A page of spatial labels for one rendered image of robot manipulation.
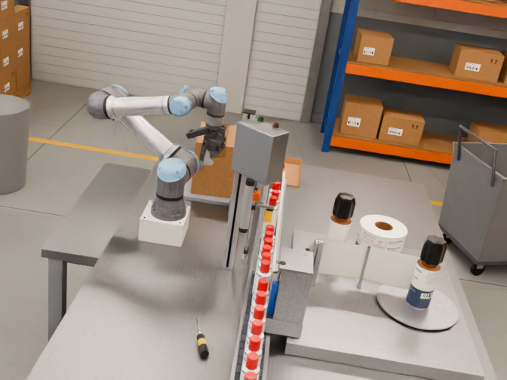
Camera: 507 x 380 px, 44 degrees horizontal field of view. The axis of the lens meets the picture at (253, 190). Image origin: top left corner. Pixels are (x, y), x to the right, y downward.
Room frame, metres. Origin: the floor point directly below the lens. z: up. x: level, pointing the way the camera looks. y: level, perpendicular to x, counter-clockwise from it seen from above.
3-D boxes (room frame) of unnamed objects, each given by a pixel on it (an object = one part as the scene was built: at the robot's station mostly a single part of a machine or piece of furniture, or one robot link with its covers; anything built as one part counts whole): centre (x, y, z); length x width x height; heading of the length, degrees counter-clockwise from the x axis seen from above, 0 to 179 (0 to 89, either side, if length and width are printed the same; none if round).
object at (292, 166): (3.23, -0.11, 0.85); 0.30 x 0.26 x 0.04; 179
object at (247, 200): (2.07, 0.01, 1.18); 0.04 x 0.04 x 0.21
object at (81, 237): (2.56, 0.34, 0.81); 0.90 x 0.90 x 0.04; 89
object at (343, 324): (2.10, -0.53, 0.86); 0.80 x 0.67 x 0.05; 179
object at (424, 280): (2.04, -0.68, 1.04); 0.09 x 0.09 x 0.29
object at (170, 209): (2.38, 0.34, 0.98); 0.15 x 0.15 x 0.10
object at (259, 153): (2.13, 0.00, 1.38); 0.17 x 0.10 x 0.19; 54
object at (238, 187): (2.19, 0.06, 1.16); 0.04 x 0.04 x 0.67; 89
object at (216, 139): (2.49, 0.20, 1.26); 0.09 x 0.08 x 0.12; 77
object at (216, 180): (2.92, 0.19, 0.99); 0.30 x 0.24 x 0.27; 3
